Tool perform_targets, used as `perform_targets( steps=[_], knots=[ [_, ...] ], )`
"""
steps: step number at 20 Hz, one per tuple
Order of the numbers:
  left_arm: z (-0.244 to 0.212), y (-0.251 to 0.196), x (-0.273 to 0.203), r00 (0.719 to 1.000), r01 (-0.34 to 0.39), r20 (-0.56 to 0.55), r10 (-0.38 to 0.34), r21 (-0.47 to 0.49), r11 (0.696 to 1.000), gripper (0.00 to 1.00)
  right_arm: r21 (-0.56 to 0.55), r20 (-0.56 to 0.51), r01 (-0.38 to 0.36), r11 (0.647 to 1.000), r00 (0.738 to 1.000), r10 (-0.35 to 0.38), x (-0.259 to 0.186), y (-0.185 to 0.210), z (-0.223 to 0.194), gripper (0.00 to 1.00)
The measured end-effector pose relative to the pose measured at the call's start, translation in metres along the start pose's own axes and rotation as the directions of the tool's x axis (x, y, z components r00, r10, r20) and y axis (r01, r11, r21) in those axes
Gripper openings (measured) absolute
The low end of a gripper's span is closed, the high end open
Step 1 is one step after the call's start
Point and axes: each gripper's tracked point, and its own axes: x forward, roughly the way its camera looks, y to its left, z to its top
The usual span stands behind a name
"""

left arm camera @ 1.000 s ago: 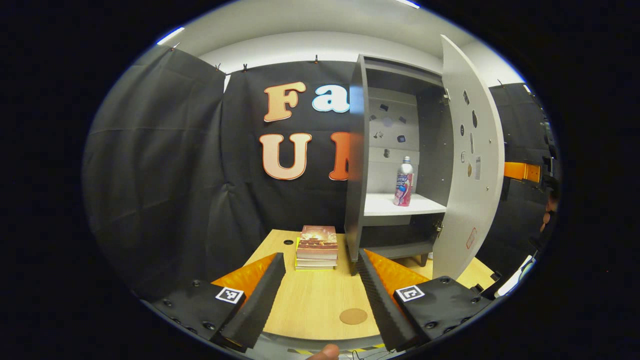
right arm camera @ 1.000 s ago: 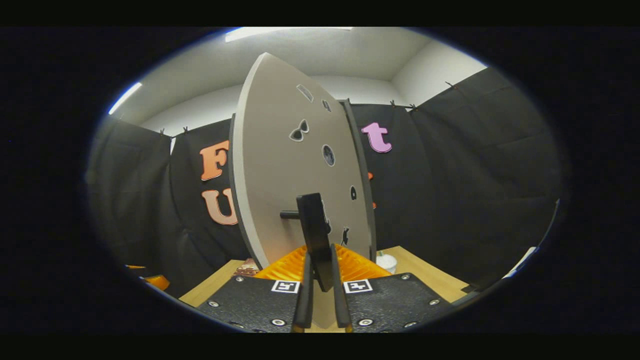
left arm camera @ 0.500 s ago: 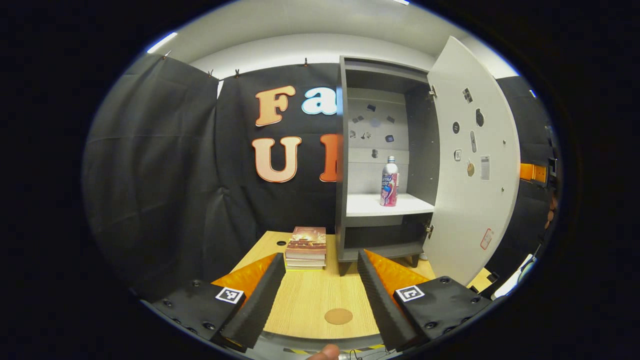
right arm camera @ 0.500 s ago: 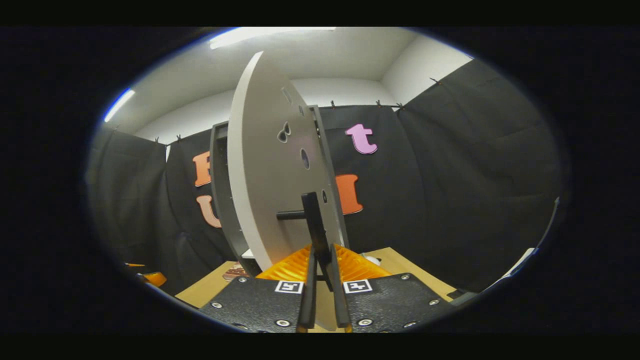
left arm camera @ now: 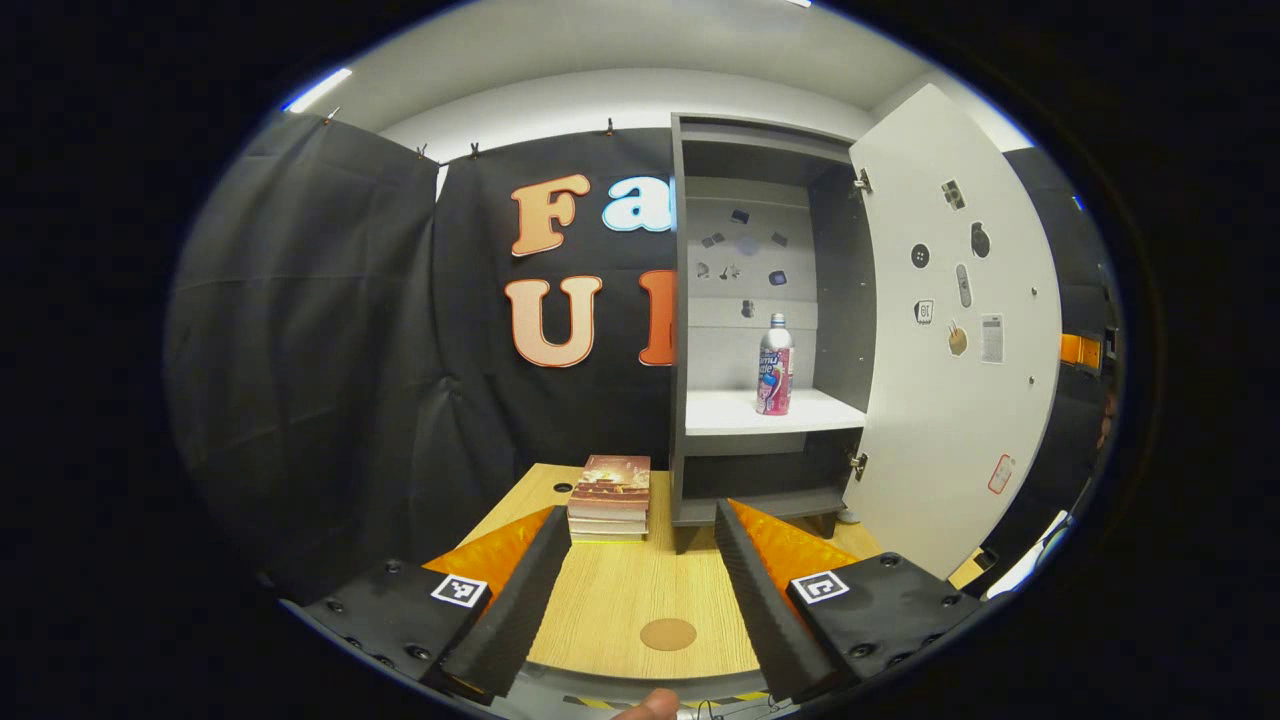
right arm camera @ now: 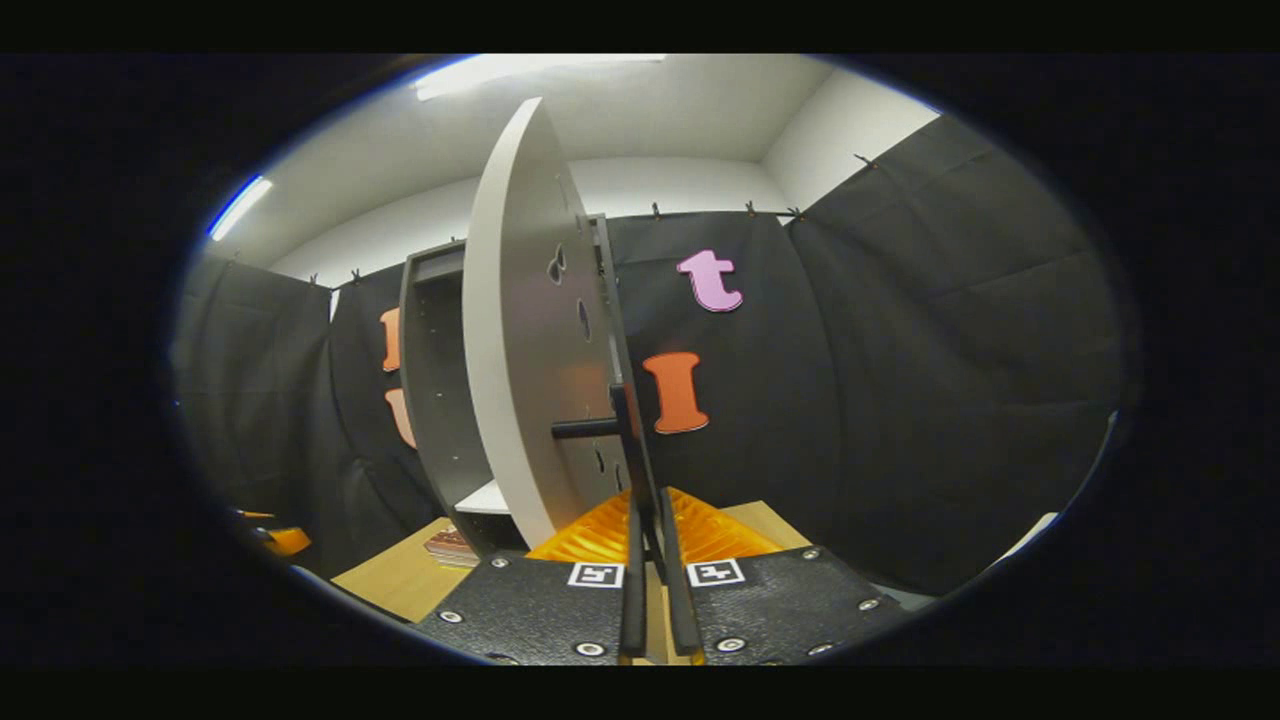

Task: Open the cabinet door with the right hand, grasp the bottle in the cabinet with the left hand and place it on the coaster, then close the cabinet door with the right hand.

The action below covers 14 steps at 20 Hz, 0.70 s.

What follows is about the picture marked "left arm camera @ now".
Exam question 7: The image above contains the black table clamp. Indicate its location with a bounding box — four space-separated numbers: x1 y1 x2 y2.
948 548 996 591

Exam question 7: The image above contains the brown cover book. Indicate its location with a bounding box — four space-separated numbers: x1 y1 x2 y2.
568 455 652 521

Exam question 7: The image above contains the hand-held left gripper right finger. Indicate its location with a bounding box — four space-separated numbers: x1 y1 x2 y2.
714 498 986 703

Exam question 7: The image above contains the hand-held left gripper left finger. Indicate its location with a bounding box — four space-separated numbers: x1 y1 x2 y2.
300 505 573 706

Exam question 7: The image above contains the black floor cable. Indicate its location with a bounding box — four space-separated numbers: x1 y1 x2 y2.
690 700 791 720

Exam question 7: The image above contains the silver pink label bottle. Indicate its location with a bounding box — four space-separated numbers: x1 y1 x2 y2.
756 313 796 417

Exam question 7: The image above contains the black backdrop cloth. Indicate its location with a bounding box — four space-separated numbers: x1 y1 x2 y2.
165 112 1121 611

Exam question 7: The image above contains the light grey cabinet door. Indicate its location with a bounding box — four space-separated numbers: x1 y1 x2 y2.
845 83 1063 581

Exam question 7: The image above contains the white cabinet shelf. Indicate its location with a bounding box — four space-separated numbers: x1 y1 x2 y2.
685 388 867 438

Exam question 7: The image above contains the round brown coaster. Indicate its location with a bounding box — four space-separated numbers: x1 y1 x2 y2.
640 618 698 652

